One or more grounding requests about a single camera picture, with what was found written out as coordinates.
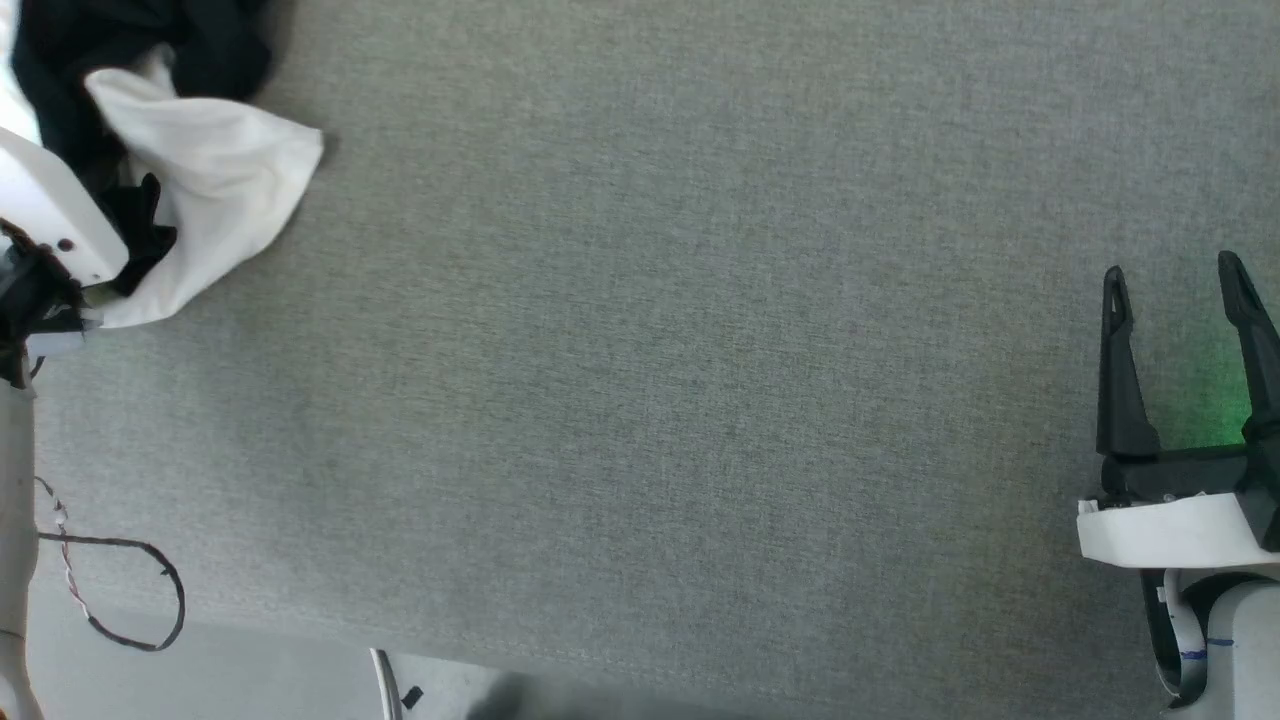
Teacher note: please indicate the white curved tube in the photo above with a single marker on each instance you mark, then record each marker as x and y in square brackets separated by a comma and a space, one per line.
[385, 680]

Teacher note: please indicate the white shirt with black sleeves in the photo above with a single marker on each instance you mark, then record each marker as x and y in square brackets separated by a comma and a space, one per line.
[215, 165]

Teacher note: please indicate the grey fabric sofa cushion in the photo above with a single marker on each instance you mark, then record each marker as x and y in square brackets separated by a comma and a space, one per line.
[640, 350]

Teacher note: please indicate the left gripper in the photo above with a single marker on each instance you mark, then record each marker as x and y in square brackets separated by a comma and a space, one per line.
[45, 205]

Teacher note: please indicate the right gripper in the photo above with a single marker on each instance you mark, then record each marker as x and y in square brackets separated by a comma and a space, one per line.
[1175, 530]

